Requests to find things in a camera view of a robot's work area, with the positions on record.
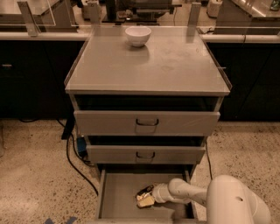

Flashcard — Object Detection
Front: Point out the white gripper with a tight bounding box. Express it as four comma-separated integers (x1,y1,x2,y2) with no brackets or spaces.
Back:
136,184,172,208

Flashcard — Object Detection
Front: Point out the orange soda can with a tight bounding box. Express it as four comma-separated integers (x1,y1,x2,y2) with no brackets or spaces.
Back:
136,185,154,201

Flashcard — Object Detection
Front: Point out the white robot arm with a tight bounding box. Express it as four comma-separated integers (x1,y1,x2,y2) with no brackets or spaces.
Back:
136,175,271,224

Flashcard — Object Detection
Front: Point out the bottom grey drawer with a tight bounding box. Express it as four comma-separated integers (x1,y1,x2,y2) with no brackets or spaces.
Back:
95,164,197,224

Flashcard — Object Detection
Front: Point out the grey drawer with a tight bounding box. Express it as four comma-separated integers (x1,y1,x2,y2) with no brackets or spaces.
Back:
87,136,205,165
95,164,197,224
73,94,220,137

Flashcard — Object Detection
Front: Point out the middle grey drawer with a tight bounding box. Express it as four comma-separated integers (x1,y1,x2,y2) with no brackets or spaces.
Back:
87,136,205,165

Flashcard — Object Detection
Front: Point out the top grey drawer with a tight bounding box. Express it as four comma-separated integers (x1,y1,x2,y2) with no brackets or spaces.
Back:
73,94,220,137

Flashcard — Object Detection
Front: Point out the grey drawer cabinet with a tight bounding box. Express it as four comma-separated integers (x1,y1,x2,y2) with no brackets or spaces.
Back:
64,25,233,224

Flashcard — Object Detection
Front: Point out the blue power adapter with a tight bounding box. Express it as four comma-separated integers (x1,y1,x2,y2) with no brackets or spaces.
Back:
76,137,87,157

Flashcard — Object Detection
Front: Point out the white ceramic bowl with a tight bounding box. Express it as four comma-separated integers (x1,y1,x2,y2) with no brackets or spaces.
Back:
125,26,151,46

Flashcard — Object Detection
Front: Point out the black cable left floor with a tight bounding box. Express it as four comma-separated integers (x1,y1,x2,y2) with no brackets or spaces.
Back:
55,118,100,196

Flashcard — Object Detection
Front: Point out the black cable floor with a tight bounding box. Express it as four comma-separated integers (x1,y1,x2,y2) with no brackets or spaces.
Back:
55,118,100,196
204,140,214,180

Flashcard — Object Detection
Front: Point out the black cable right floor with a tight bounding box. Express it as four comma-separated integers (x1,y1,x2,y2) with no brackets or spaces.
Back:
204,140,214,180

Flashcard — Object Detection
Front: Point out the white horizontal rail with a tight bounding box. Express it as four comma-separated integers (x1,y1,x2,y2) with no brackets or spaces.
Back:
0,32,280,44

